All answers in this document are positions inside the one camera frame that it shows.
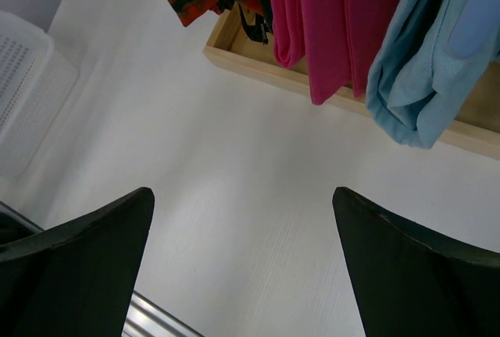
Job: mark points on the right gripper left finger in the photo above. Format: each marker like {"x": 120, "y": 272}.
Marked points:
{"x": 77, "y": 278}

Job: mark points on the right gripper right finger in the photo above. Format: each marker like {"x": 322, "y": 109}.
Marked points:
{"x": 410, "y": 280}

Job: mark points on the light blue trousers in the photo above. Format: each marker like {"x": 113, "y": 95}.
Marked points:
{"x": 416, "y": 87}

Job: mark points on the magenta trousers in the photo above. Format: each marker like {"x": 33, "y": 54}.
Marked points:
{"x": 337, "y": 38}

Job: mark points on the white plastic basket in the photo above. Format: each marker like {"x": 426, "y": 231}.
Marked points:
{"x": 35, "y": 81}

